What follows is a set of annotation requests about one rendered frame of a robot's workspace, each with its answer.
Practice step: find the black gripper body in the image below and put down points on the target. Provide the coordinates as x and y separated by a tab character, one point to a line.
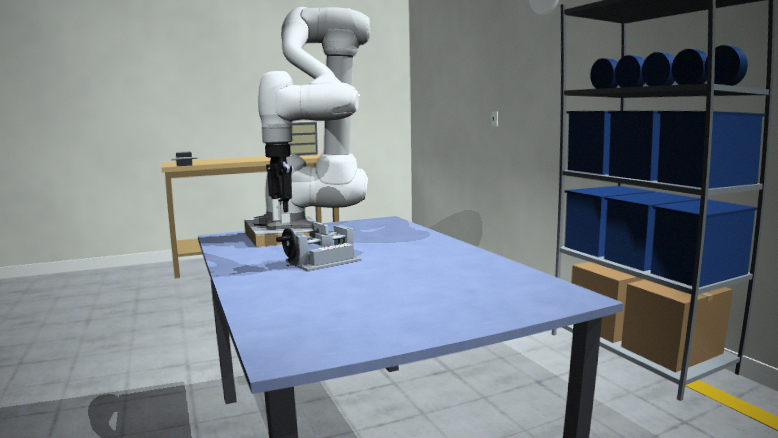
280	152

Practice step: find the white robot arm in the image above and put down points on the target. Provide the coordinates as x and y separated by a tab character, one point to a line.
336	181

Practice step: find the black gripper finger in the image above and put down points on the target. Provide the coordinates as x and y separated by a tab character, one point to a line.
284	180
273	192

